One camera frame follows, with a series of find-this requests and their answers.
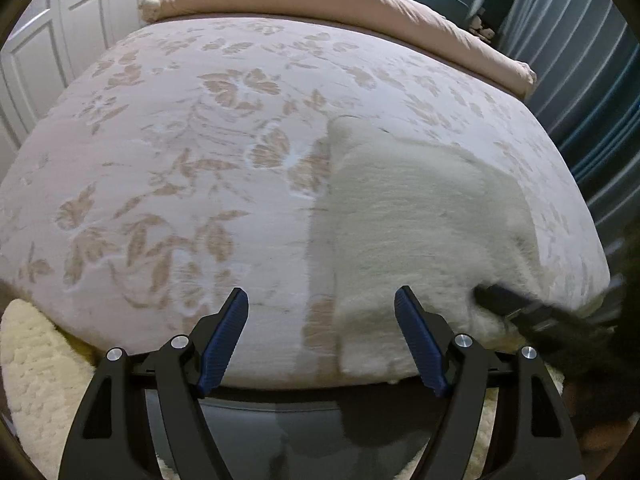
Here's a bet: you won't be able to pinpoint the blue-grey striped curtain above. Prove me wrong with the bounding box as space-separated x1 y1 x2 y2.
497 0 640 256

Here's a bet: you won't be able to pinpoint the white fluffy garment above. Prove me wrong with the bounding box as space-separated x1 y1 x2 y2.
327 116 546 378

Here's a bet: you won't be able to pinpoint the white panelled wardrobe doors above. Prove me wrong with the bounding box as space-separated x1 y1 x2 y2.
0 0 176 157

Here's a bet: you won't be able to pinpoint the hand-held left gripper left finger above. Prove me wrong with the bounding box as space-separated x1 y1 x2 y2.
59 287 250 480

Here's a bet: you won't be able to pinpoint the floral beige bed blanket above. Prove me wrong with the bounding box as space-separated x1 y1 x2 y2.
0 15 613 392

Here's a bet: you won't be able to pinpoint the dark grey bed base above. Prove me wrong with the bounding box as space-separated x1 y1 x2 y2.
145 385 451 480

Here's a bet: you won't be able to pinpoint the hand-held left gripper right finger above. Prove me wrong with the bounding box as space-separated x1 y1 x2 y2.
394 285 584 480

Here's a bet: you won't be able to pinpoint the cream fluffy rug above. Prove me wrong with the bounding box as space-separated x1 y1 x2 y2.
0 299 171 480

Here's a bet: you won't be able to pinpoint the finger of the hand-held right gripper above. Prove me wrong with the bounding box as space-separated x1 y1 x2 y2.
472 282 557 327

